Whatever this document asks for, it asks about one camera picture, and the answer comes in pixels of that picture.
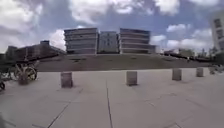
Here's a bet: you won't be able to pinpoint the pale multi-storey building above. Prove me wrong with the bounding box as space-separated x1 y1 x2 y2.
210 16 224 52

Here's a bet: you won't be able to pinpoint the low reddish building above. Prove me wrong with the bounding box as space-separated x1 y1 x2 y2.
4 40 67 62

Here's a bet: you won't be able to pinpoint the distant buildings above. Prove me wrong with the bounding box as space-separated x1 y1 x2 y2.
162 48 196 58

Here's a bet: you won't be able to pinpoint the row of trees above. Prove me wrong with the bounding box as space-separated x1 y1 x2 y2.
198 47 224 66

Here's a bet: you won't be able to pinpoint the wide stone stairs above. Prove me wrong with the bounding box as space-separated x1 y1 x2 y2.
34 53 214 73

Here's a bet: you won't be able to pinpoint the row of parked bicycles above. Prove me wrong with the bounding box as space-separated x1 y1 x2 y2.
0 59 39 92

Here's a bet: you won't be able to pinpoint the grey paved plaza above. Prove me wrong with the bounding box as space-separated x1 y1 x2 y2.
0 67 224 128

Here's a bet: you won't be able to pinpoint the large grey building, glass middle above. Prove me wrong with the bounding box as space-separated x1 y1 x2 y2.
63 27 157 55

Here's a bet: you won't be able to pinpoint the row of stone bollards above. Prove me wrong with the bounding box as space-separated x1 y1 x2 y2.
17 65 224 89

